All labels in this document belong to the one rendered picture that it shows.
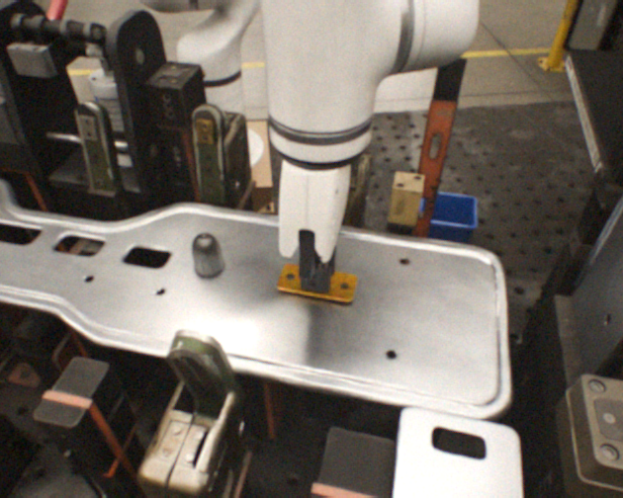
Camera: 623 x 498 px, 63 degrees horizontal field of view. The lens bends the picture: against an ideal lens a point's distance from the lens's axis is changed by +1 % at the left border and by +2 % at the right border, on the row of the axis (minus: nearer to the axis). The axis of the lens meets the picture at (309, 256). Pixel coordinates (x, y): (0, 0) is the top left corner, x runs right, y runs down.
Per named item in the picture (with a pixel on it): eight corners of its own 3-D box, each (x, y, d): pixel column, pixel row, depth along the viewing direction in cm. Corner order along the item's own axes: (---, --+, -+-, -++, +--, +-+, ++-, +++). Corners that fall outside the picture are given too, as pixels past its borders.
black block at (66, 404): (98, 541, 65) (-2, 436, 44) (137, 459, 72) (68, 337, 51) (155, 557, 63) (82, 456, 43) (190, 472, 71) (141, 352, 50)
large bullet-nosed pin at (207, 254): (193, 284, 57) (183, 242, 53) (204, 265, 60) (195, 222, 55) (220, 289, 57) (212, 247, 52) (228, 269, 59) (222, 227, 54)
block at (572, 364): (487, 508, 67) (568, 390, 46) (485, 425, 76) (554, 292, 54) (510, 514, 67) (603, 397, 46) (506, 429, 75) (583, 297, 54)
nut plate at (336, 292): (275, 289, 54) (275, 282, 53) (285, 264, 57) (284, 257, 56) (352, 302, 53) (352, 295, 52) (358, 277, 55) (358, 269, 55)
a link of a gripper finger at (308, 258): (308, 188, 43) (316, 201, 49) (292, 276, 43) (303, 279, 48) (320, 190, 43) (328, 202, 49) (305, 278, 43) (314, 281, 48)
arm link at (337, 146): (285, 75, 44) (286, 107, 46) (254, 127, 38) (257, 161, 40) (381, 85, 42) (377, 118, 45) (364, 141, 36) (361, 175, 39)
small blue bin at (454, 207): (410, 253, 101) (417, 219, 95) (415, 221, 108) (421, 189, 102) (466, 262, 100) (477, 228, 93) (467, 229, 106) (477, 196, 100)
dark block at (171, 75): (197, 298, 93) (142, 82, 63) (211, 272, 98) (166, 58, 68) (222, 302, 92) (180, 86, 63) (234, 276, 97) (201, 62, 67)
